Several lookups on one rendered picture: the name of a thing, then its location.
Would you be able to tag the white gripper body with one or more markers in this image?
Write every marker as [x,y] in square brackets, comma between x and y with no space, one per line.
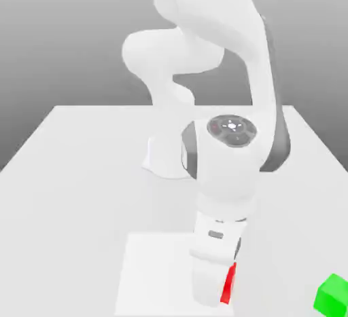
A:
[206,281]

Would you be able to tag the small red cube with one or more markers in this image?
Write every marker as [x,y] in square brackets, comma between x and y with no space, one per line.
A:
[227,284]

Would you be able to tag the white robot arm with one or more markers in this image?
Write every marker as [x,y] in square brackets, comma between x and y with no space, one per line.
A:
[217,165]

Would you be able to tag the small green cube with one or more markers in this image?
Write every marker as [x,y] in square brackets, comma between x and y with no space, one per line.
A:
[333,296]

